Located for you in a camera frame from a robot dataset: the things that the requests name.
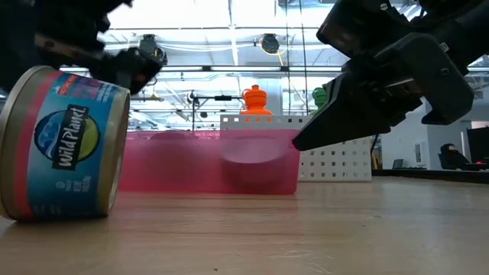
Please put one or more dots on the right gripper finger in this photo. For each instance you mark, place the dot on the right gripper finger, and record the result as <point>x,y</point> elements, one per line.
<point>359,26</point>
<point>344,114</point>

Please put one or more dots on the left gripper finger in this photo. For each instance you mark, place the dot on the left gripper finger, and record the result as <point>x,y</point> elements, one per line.
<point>131,68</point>

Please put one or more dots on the green plastic bottle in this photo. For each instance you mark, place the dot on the green plastic bottle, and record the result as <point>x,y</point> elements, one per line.
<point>319,99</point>

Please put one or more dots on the orange plastic bottle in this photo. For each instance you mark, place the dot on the orange plastic bottle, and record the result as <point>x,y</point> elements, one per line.
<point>255,101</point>

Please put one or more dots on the pink salmon can blue label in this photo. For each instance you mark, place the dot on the pink salmon can blue label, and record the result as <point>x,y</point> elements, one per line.
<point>65,153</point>

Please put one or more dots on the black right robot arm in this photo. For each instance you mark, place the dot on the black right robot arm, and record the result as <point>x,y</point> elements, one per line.
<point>462,23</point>

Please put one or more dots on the white perforated basket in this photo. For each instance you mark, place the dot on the white perforated basket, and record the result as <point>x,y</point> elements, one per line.
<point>336,164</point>

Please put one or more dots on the laptop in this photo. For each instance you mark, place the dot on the laptop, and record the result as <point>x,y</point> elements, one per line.
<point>397,164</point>

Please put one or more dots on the black monitor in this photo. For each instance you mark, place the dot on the black monitor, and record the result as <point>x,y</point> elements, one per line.
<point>478,145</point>

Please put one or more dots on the person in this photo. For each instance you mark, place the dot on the person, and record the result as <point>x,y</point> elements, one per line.
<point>452,156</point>

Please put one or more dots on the red plastic tray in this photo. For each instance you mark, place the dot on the red plastic tray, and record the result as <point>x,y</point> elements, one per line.
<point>172,168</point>

